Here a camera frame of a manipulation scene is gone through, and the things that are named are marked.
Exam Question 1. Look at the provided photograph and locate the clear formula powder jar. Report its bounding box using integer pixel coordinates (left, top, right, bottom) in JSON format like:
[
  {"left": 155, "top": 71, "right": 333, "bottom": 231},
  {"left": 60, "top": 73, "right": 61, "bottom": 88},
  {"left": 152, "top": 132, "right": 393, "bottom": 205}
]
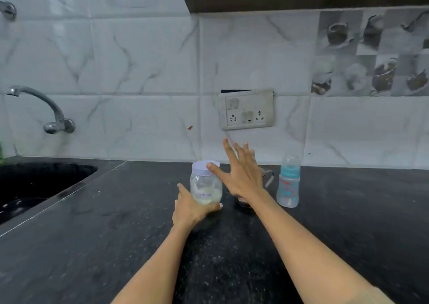
[{"left": 190, "top": 171, "right": 223, "bottom": 206}]

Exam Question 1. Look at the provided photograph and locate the blue bottle ring with nipple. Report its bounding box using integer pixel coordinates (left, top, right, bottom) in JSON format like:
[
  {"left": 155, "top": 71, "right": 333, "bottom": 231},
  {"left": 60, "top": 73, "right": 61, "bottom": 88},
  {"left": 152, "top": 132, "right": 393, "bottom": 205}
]
[{"left": 280, "top": 166, "right": 301, "bottom": 179}]

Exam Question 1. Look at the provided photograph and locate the person's right forearm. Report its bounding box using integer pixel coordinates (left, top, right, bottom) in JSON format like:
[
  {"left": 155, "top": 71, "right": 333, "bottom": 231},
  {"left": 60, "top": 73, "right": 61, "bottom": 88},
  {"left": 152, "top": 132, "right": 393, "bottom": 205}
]
[{"left": 247, "top": 188, "right": 396, "bottom": 304}]

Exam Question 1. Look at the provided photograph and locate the clear printed baby bottle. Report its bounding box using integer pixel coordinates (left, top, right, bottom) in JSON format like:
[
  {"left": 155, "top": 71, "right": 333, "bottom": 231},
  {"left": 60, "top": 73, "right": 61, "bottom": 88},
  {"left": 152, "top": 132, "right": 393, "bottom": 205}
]
[{"left": 276, "top": 176, "right": 301, "bottom": 209}]

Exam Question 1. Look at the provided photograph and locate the small steel kettle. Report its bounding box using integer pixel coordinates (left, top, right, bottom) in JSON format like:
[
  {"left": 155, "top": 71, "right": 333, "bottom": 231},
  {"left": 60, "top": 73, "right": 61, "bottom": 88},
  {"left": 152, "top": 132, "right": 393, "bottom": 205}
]
[{"left": 234, "top": 167, "right": 275, "bottom": 209}]

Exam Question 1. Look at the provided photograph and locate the clear dome bottle cap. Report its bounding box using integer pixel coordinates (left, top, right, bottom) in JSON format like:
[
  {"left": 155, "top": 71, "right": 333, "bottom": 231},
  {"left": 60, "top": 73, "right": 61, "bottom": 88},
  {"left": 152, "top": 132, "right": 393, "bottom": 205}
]
[{"left": 282, "top": 152, "right": 301, "bottom": 168}]

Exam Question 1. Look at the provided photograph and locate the person's left hand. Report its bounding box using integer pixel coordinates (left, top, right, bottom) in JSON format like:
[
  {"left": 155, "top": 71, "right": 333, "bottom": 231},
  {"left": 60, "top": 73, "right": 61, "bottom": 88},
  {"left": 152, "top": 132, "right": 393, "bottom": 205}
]
[{"left": 172, "top": 183, "right": 223, "bottom": 231}]

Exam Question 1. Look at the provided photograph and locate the chrome wall valve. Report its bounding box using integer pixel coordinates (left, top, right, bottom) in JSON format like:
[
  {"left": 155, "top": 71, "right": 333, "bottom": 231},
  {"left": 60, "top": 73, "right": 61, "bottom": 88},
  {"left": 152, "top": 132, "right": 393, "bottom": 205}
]
[{"left": 0, "top": 1, "right": 17, "bottom": 22}]

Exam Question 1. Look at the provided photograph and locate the person's right hand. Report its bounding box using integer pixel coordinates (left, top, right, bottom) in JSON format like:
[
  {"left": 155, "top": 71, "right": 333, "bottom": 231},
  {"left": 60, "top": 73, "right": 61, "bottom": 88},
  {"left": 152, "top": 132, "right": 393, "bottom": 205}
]
[{"left": 206, "top": 138, "right": 266, "bottom": 204}]

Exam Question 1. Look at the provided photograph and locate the white switch socket board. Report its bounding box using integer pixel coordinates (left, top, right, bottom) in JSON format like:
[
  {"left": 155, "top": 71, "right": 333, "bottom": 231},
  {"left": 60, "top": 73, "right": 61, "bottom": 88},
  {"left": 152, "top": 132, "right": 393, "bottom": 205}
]
[{"left": 218, "top": 89, "right": 275, "bottom": 131}]

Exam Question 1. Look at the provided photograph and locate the lavender plastic jar lid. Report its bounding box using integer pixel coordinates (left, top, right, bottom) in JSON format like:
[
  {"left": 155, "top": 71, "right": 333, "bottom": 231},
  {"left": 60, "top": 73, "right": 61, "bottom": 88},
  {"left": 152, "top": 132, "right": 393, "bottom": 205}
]
[{"left": 191, "top": 160, "right": 221, "bottom": 176}]

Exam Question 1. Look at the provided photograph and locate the chrome curved wall faucet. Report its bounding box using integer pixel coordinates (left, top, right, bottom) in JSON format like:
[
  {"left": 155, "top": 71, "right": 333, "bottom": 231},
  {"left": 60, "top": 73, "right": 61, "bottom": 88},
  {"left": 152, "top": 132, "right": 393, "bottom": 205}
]
[{"left": 6, "top": 85, "right": 76, "bottom": 135}]

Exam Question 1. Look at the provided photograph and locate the black kitchen sink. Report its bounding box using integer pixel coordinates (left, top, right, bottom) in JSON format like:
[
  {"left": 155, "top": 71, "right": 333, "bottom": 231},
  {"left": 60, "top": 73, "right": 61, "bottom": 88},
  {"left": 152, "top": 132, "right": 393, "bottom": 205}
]
[{"left": 0, "top": 161, "right": 98, "bottom": 226}]

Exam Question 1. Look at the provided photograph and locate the person's left forearm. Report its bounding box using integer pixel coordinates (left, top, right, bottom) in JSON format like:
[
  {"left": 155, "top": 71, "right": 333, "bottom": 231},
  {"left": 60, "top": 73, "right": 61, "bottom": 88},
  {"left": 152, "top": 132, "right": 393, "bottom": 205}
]
[{"left": 111, "top": 224, "right": 195, "bottom": 304}]

